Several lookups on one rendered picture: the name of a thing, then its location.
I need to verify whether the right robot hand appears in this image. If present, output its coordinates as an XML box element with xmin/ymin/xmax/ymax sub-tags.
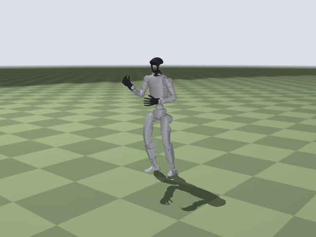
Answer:
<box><xmin>122</xmin><ymin>76</ymin><xmax>133</xmax><ymax>90</ymax></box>

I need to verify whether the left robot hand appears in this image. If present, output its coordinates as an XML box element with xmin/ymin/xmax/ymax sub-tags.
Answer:
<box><xmin>144</xmin><ymin>95</ymin><xmax>159</xmax><ymax>106</ymax></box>

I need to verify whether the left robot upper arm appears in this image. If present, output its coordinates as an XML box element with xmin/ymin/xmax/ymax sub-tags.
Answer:
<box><xmin>163</xmin><ymin>77</ymin><xmax>176</xmax><ymax>95</ymax></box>

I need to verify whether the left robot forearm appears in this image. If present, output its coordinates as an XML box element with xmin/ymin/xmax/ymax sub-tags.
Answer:
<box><xmin>158</xmin><ymin>94</ymin><xmax>176</xmax><ymax>104</ymax></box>

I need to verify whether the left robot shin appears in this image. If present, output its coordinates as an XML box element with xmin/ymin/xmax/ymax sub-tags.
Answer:
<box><xmin>165</xmin><ymin>144</ymin><xmax>175</xmax><ymax>170</ymax></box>

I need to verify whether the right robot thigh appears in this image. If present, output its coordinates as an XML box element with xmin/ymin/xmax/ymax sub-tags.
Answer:
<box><xmin>143</xmin><ymin>113</ymin><xmax>157</xmax><ymax>149</ymax></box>

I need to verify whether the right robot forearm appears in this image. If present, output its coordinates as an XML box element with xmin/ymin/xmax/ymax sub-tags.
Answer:
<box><xmin>131</xmin><ymin>86</ymin><xmax>140</xmax><ymax>96</ymax></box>

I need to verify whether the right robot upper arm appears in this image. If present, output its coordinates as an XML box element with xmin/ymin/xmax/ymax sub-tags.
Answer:
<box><xmin>139</xmin><ymin>76</ymin><xmax>149</xmax><ymax>97</ymax></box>

